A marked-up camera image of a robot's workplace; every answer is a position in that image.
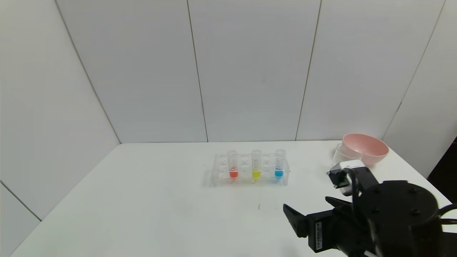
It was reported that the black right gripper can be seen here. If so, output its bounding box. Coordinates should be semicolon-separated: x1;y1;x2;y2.
283;196;371;257

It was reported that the test tube with yellow pigment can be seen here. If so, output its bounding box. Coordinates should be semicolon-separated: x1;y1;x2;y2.
251;150;262;179

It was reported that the test tube with red pigment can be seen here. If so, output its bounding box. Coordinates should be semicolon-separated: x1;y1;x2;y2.
227;150;238;179

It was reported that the test tube with blue pigment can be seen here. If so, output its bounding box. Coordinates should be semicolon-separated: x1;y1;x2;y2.
275;149;286;179

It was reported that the clear acrylic test tube rack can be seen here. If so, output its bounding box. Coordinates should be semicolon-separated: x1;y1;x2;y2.
210;153;290;187

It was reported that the pink bowl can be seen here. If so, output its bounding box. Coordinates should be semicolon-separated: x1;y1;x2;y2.
342;133;389;166

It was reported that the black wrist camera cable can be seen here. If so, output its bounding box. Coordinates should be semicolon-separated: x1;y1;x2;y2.
345;167;362;222

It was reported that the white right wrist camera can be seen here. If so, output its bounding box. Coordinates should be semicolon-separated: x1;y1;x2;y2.
328;160;378;196

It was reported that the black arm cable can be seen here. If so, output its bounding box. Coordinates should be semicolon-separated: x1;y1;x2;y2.
438;203;457;225

